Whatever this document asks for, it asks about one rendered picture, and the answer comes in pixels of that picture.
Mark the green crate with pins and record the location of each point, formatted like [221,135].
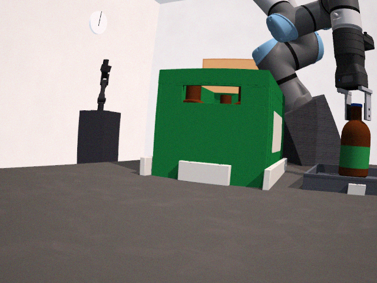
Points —
[248,136]

